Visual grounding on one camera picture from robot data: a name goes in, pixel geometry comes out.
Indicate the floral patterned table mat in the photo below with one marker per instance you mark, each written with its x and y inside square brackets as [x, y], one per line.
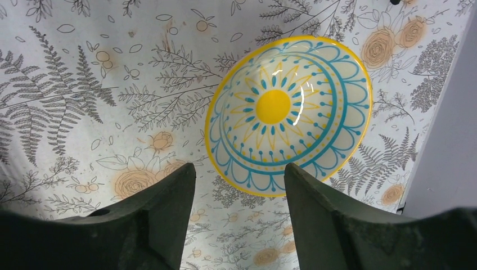
[101, 99]

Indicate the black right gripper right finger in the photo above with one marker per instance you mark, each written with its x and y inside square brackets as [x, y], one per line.
[335, 231]

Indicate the yellow dotted white bowl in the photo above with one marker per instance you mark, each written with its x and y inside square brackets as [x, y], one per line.
[303, 100]

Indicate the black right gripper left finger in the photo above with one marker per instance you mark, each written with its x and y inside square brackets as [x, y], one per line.
[144, 231]

